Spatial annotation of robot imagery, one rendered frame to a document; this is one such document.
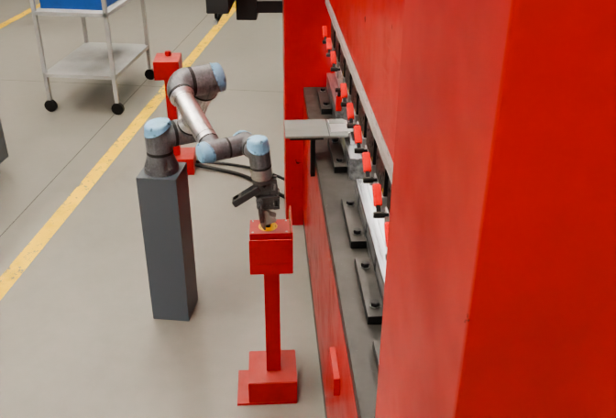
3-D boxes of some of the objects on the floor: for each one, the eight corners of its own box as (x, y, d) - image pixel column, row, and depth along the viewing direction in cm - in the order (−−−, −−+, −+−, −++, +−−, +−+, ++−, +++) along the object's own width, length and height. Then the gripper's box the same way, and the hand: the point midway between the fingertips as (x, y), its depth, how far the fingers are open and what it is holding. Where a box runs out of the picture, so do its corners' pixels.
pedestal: (160, 162, 491) (148, 48, 452) (196, 162, 492) (188, 48, 453) (157, 175, 473) (145, 58, 434) (194, 175, 475) (185, 57, 436)
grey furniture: (87, 75, 654) (71, -28, 609) (156, 79, 648) (146, -26, 603) (45, 111, 575) (24, -6, 530) (124, 115, 569) (108, -3, 524)
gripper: (276, 182, 241) (282, 234, 251) (276, 170, 249) (281, 221, 259) (251, 184, 241) (258, 236, 251) (252, 172, 249) (258, 224, 259)
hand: (262, 226), depth 254 cm, fingers closed
